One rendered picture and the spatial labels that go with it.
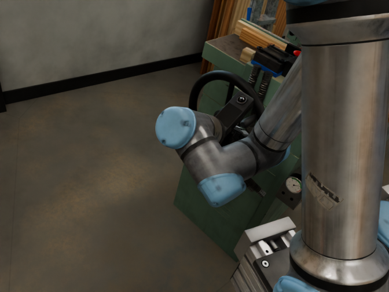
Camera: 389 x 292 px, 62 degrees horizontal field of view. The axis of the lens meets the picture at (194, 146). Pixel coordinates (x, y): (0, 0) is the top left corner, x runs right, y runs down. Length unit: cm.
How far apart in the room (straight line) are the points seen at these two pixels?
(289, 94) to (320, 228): 23
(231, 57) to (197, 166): 64
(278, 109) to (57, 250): 125
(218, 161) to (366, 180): 26
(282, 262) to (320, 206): 33
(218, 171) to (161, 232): 112
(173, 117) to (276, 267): 36
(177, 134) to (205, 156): 6
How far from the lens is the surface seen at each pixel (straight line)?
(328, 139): 35
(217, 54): 117
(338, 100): 34
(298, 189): 110
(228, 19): 262
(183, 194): 163
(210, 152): 56
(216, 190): 54
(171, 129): 56
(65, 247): 159
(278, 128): 57
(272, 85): 96
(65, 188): 179
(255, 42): 126
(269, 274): 68
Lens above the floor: 137
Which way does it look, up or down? 41 degrees down
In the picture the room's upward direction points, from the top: 16 degrees clockwise
